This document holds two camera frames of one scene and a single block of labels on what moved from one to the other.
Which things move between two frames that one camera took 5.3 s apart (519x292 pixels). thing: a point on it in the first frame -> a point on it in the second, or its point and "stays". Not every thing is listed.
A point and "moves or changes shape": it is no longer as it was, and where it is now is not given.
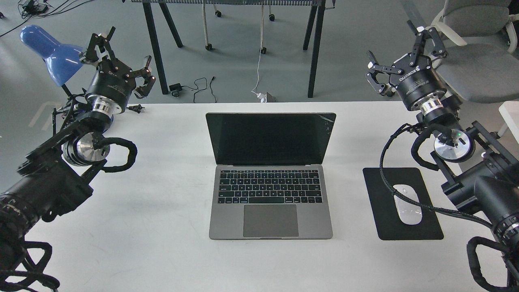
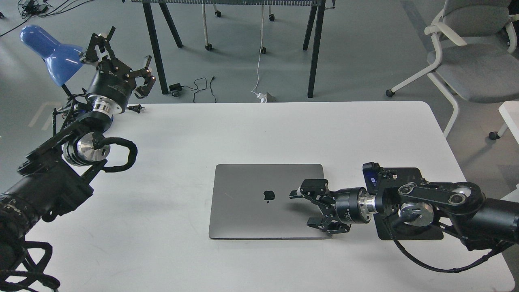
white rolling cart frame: (209, 46) stays
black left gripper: (110, 90) stays
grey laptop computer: (269, 183) moves or changes shape
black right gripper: (417, 84) -> (353, 205)
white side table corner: (509, 111) stays
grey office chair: (478, 37) stays
